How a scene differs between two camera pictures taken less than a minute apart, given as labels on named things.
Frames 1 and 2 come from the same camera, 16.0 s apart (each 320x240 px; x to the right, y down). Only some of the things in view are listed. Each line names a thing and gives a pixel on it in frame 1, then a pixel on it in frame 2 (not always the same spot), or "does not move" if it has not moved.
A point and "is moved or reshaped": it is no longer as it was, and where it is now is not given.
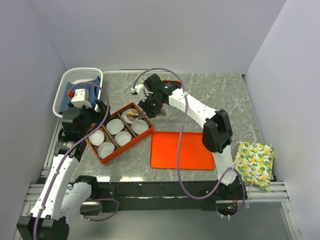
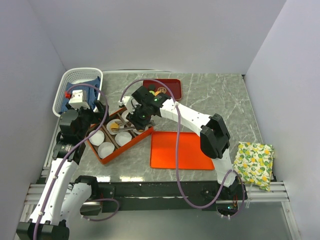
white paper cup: (114, 126) does not move
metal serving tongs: (137, 115) is moved or reshaped
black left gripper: (99, 116) does not move
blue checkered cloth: (92, 85) does not move
